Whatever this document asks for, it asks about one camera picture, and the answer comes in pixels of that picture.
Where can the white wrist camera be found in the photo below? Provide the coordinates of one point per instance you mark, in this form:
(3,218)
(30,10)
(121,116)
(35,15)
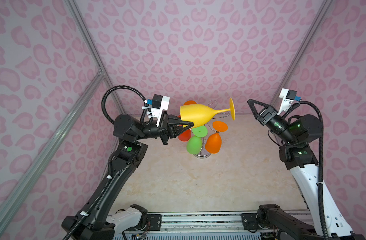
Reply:
(156,106)
(287,98)

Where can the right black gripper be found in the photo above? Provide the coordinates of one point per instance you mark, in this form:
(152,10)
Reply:
(267,117)

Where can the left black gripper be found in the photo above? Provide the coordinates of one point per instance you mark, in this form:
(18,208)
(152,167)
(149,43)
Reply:
(166,130)

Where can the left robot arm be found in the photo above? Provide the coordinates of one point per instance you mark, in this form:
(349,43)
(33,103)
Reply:
(92,221)

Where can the orange wine glass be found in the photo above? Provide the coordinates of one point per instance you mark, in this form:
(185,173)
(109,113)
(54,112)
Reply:
(214,142)
(189,103)

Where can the red wine glass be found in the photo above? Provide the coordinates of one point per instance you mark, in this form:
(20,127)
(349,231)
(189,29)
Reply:
(185,136)

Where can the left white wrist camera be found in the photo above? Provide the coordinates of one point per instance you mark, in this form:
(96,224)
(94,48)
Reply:
(156,106)

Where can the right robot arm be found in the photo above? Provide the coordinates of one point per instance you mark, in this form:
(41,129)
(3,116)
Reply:
(301,130)

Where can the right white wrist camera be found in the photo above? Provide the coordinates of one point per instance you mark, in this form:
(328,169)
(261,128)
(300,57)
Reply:
(287,98)

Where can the green wine glass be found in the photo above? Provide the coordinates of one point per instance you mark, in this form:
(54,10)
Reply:
(194,145)

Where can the yellow wine glass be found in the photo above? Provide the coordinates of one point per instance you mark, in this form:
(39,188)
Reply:
(199,114)

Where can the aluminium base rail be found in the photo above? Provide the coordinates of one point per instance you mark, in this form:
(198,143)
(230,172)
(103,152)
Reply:
(242,225)

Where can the chrome wine glass rack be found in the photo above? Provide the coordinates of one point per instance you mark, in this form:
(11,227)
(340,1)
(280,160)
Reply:
(203,154)

